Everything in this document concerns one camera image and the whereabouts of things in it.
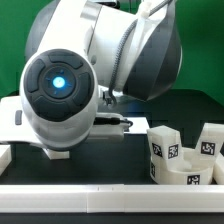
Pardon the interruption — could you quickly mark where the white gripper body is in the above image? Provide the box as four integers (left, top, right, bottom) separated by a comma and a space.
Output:
0, 96, 129, 146

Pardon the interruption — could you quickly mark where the white round stool seat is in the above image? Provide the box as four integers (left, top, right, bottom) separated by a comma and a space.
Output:
150, 148, 213, 185

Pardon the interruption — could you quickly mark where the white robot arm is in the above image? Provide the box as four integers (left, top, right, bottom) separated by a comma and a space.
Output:
0, 0, 182, 151

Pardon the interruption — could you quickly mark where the white left fence piece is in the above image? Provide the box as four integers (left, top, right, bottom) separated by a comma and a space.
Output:
0, 145, 12, 176

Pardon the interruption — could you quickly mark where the white front fence bar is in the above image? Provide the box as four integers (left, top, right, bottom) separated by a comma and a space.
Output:
0, 185, 224, 213

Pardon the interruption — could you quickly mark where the white marker base sheet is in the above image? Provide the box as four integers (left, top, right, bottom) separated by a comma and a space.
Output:
124, 117, 149, 134

